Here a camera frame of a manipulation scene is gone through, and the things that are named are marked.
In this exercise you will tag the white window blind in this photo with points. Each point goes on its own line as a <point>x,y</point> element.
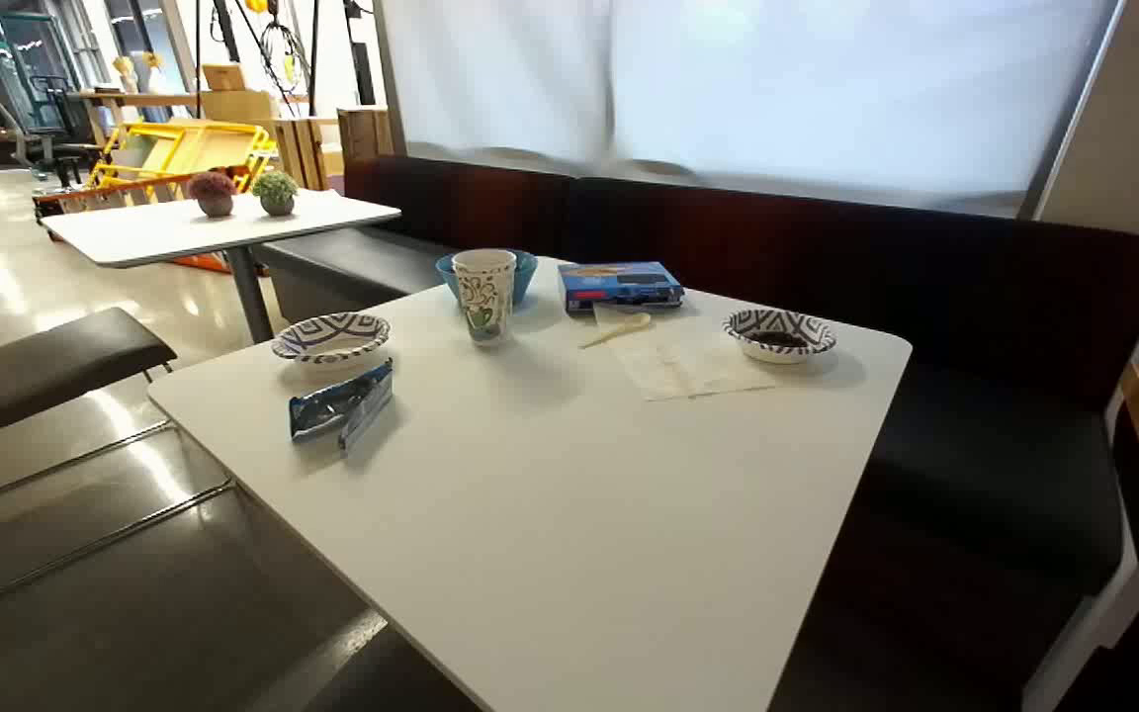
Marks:
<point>948,103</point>

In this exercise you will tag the white side table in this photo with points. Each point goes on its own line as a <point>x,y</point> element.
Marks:
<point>162,231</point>

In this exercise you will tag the blue cookie box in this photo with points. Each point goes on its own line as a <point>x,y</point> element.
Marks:
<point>617,281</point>

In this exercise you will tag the patterned bowl with dark contents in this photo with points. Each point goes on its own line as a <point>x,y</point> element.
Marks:
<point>781,332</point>

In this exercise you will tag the yellow frame structure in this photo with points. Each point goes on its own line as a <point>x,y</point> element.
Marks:
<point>162,156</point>

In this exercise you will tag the white paper napkin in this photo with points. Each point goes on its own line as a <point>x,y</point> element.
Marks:
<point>681,356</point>

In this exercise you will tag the blue bowl of colored beads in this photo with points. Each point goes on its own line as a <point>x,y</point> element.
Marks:
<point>524,274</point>

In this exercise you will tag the cream plastic spoon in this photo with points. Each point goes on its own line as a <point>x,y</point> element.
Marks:
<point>617,331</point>

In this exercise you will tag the blue snack wrapper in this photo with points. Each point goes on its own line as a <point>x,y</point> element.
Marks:
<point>340,407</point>

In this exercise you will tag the empty blue patterned bowl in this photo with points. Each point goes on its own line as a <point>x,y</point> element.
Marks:
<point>328,337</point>

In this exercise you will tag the red potted plant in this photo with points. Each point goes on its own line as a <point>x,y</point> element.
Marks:
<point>211,192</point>

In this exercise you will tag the green potted plant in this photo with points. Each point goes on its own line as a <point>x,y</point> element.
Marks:
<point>275,192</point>

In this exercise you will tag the white patterned paper cup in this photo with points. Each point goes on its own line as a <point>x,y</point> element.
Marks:
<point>484,281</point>

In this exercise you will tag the white dining table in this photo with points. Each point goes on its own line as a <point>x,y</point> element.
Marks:
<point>544,533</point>

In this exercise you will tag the dark bench seat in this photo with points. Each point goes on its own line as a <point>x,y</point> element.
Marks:
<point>988,508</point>

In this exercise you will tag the black chair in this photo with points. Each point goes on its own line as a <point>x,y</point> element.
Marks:
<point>68,361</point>

